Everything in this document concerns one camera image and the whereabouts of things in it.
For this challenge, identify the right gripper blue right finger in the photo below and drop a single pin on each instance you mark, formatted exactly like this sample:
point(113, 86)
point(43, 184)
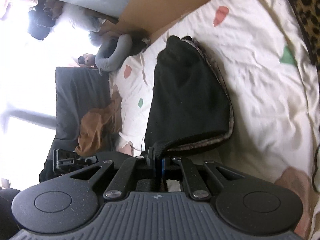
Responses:
point(163, 166)

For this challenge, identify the leopard print bag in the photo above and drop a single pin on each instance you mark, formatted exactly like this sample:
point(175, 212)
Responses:
point(307, 15)

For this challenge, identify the grey neck pillow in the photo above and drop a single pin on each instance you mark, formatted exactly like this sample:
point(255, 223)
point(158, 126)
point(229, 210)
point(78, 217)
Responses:
point(112, 53)

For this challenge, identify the small plush toy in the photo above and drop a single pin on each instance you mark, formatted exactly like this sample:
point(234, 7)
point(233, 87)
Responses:
point(87, 60)

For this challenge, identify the dark grey pillow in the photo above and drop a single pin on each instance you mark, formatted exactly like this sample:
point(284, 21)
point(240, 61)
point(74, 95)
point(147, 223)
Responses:
point(78, 90)

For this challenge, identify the brown cardboard sheet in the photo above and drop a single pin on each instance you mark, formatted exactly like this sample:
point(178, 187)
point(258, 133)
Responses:
point(144, 18)

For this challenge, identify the black garment with printed lining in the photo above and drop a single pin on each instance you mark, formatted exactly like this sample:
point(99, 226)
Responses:
point(190, 108)

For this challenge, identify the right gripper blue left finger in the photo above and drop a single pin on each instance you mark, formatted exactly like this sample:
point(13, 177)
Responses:
point(150, 160)

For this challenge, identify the brown cloth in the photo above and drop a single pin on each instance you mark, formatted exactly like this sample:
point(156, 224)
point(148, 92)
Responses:
point(97, 125)

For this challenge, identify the white bear print bedsheet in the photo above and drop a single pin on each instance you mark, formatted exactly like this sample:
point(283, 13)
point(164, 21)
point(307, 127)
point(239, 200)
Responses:
point(273, 87)

